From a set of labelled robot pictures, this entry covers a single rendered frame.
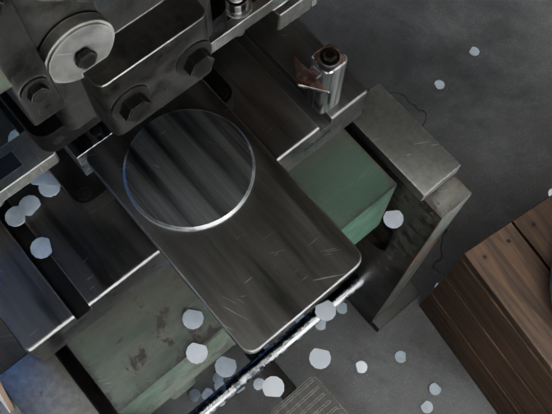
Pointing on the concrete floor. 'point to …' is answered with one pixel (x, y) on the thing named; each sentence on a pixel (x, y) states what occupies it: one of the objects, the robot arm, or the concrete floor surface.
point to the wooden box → (503, 313)
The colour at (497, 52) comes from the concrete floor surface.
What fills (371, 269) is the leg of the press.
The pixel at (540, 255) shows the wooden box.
